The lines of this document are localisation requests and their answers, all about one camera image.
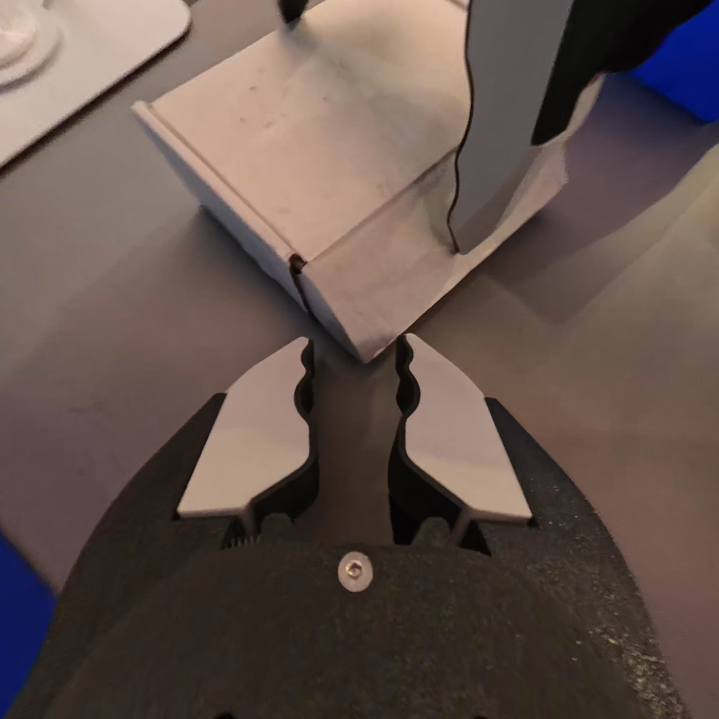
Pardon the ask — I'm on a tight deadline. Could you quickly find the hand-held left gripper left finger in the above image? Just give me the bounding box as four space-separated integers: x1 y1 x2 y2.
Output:
176 336 322 533

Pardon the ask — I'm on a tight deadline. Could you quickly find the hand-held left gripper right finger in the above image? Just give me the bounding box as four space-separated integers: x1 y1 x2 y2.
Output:
388 333 534 541

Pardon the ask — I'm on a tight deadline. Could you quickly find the white cardboard mailer box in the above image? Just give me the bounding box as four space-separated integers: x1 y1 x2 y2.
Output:
132 0 569 363

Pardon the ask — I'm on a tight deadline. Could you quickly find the blue plastic bin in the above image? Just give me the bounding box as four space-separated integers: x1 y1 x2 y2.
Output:
0 522 57 689
629 0 719 122

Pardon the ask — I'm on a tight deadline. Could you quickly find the document stand with white base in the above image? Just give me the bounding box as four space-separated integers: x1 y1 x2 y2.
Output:
0 0 192 169

